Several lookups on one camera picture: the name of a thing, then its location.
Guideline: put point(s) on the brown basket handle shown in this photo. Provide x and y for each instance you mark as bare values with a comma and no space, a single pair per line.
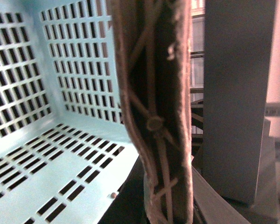
153,41

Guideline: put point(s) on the light blue plastic basket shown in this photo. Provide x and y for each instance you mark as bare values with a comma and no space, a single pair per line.
64,150

